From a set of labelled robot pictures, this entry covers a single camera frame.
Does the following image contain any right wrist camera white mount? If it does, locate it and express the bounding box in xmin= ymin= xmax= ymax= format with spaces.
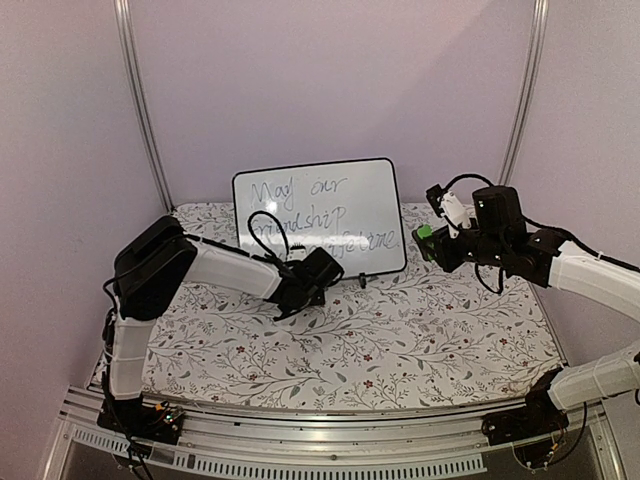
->
xmin=426 ymin=184 xmax=472 ymax=239

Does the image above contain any green black whiteboard eraser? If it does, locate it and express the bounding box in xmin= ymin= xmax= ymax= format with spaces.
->
xmin=411 ymin=224 xmax=433 ymax=250

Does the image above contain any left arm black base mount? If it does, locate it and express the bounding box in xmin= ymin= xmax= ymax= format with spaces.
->
xmin=97 ymin=396 xmax=185 ymax=445

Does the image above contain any floral patterned table mat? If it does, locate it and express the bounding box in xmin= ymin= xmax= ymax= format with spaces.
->
xmin=89 ymin=201 xmax=569 ymax=412

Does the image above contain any white whiteboard black frame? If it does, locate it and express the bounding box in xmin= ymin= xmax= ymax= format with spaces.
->
xmin=232 ymin=157 xmax=408 ymax=278

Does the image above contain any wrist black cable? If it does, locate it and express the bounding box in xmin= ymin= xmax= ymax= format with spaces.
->
xmin=442 ymin=173 xmax=526 ymax=296
xmin=247 ymin=209 xmax=296 ymax=276

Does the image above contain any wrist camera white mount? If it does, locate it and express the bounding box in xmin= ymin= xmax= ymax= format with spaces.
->
xmin=287 ymin=244 xmax=307 ymax=261
xmin=426 ymin=184 xmax=472 ymax=239

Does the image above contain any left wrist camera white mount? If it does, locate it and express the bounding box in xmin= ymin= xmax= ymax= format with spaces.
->
xmin=287 ymin=244 xmax=307 ymax=261

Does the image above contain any front aluminium rail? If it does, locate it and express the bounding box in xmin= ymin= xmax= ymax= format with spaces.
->
xmin=41 ymin=387 xmax=627 ymax=479

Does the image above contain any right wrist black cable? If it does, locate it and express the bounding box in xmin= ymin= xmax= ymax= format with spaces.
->
xmin=442 ymin=173 xmax=526 ymax=296

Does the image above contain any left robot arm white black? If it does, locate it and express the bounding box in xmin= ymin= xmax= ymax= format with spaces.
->
xmin=105 ymin=215 xmax=344 ymax=434

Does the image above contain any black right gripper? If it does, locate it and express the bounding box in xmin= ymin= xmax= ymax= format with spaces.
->
xmin=419 ymin=218 xmax=507 ymax=274

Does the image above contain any aluminium frame post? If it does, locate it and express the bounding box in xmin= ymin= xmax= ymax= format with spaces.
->
xmin=498 ymin=0 xmax=549 ymax=185
xmin=113 ymin=0 xmax=175 ymax=212

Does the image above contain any left aluminium frame post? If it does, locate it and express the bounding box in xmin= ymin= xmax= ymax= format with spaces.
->
xmin=113 ymin=0 xmax=175 ymax=212

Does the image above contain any right aluminium frame post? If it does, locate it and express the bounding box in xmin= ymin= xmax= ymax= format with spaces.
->
xmin=498 ymin=0 xmax=549 ymax=185

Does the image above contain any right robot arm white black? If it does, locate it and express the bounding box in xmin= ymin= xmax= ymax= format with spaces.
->
xmin=412 ymin=184 xmax=639 ymax=436

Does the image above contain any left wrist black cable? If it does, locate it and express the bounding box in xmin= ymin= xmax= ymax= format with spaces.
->
xmin=247 ymin=209 xmax=296 ymax=276

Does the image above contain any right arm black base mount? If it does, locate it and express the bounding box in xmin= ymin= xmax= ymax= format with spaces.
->
xmin=481 ymin=368 xmax=569 ymax=446

